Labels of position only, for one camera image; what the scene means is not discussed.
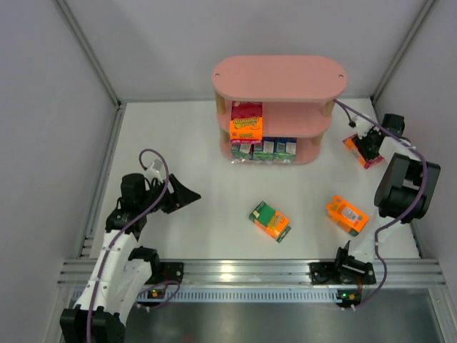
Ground pink orange sponge pack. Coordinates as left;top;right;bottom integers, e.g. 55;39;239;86
229;101;263;144
343;134;383;169

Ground pink three-tier shelf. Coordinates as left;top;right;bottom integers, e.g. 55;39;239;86
212;55;348;164

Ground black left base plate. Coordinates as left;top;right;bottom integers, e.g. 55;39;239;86
156;262;184;283

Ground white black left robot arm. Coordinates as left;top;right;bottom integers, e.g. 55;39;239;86
59;173;201;342

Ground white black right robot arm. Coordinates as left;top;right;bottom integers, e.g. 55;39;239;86
343;114;441;243

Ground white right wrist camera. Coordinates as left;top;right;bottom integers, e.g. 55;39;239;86
352;115;374;139

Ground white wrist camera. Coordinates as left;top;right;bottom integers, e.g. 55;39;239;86
352;115;374;139
144;159;164;178

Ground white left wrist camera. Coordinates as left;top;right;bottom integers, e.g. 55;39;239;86
144;159;164;178

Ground green orange sponge pack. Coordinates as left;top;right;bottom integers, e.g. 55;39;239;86
248;201;291;243

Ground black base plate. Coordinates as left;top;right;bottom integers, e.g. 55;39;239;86
309;261;376;285
156;262;184;283

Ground aluminium mounting rail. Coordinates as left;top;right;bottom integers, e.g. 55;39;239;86
56;257;447;304

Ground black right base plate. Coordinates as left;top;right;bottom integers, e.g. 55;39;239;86
309;261;376;285

